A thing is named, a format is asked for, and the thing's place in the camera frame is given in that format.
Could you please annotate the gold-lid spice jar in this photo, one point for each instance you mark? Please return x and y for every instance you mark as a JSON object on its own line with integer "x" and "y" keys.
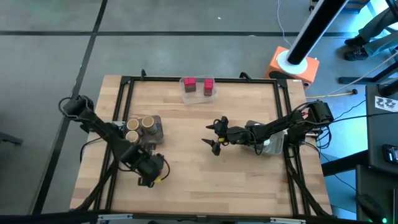
{"x": 148, "y": 122}
{"x": 132, "y": 137}
{"x": 133, "y": 124}

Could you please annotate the clear plastic bin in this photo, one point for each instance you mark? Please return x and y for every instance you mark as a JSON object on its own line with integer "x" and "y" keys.
{"x": 199, "y": 98}

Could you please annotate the black pole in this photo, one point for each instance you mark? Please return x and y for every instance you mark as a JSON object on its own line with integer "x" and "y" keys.
{"x": 317, "y": 28}

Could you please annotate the red-lid spice tin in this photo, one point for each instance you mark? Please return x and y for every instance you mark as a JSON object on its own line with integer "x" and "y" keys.
{"x": 190, "y": 84}
{"x": 208, "y": 85}

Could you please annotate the black table frame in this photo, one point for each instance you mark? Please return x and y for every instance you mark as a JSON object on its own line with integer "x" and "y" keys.
{"x": 149, "y": 79}

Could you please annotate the black desk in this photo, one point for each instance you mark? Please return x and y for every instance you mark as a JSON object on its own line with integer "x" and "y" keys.
{"x": 379, "y": 133}

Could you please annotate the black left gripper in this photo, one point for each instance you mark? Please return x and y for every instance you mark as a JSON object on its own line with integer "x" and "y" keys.
{"x": 149, "y": 168}

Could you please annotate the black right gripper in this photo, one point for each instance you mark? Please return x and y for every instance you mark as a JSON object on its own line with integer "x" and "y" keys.
{"x": 236, "y": 135}

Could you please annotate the orange box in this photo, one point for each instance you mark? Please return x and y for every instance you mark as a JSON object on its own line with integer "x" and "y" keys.
{"x": 311, "y": 67}

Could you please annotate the white round disc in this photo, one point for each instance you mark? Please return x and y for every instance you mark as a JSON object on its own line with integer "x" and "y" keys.
{"x": 284, "y": 67}

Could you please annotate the white marker sheet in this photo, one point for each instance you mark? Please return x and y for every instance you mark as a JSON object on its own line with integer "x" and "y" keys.
{"x": 385, "y": 103}

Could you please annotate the dark grey translucent bin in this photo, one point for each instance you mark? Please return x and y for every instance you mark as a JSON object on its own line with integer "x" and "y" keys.
{"x": 157, "y": 137}

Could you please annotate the white-lid spice jar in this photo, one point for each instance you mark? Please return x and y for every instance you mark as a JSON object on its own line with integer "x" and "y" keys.
{"x": 256, "y": 124}
{"x": 266, "y": 142}

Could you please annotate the black phone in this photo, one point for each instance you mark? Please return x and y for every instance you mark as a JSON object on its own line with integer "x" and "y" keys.
{"x": 391, "y": 153}

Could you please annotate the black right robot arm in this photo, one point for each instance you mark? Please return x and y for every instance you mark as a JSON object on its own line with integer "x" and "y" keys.
{"x": 280, "y": 123}

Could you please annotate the person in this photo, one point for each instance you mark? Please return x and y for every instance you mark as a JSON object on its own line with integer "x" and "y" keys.
{"x": 370, "y": 34}

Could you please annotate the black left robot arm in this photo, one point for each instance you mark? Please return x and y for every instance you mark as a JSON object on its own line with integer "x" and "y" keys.
{"x": 102, "y": 129}

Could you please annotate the white plastic bin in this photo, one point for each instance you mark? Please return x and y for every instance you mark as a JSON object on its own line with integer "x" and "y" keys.
{"x": 275, "y": 146}

